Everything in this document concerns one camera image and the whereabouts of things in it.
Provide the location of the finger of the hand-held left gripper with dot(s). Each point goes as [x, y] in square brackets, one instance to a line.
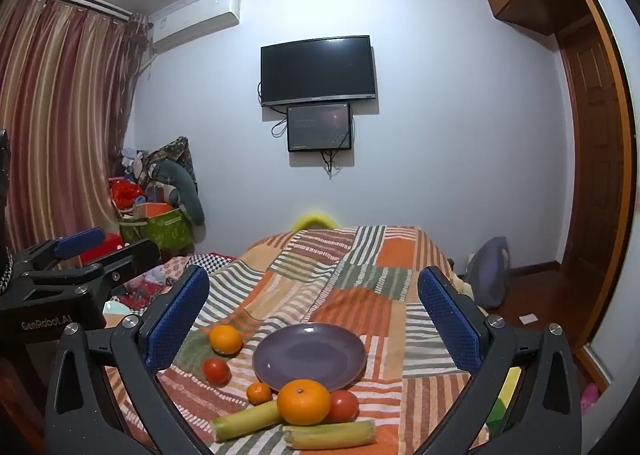
[135, 252]
[80, 240]

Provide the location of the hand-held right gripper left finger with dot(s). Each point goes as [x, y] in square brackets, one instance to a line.
[175, 320]

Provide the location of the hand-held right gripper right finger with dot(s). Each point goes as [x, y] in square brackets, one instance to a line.
[450, 320]

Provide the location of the large orange with sticker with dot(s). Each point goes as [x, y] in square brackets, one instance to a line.
[226, 339]

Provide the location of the red tomato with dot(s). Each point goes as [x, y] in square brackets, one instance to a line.
[217, 371]
[346, 406]

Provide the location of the small mandarin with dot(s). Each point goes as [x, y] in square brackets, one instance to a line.
[259, 393]

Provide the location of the sugarcane piece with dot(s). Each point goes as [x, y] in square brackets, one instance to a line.
[247, 421]
[330, 435]

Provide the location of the purple plate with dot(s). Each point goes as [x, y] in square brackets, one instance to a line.
[310, 351]

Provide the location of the orange with green stem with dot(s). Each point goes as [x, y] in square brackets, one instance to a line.
[304, 402]

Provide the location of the red box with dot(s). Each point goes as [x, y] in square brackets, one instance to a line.
[102, 252]

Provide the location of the floral printed cloth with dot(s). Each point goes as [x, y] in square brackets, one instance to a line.
[147, 285]

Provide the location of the orange box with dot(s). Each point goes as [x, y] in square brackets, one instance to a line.
[155, 210]

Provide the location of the red bag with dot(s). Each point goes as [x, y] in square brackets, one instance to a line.
[125, 192]

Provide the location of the grey bag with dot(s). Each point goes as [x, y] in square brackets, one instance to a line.
[489, 272]

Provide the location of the checkered cloth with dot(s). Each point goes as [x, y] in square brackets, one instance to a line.
[210, 261]

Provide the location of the white paper scrap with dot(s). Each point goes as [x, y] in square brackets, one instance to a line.
[528, 319]

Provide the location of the striped patchwork blanket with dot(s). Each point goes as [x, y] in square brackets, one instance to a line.
[350, 295]

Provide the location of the yellow green cloth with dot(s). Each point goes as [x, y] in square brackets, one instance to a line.
[502, 410]

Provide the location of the dark patterned cloth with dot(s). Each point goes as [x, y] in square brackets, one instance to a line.
[172, 152]

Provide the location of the striped red curtain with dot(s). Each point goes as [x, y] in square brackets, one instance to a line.
[60, 110]

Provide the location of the pink object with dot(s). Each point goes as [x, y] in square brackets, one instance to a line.
[590, 397]

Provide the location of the yellow plastic object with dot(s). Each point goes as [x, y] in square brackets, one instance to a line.
[315, 220]

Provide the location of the wooden door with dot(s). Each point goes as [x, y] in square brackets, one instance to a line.
[590, 160]

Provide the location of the small black monitor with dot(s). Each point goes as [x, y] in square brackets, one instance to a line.
[320, 127]

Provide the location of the white air conditioner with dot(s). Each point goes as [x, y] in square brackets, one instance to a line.
[195, 25]

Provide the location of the curtain rail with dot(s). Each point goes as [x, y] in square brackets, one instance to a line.
[75, 0]

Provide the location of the black wall television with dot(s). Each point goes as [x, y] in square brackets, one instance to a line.
[317, 67]

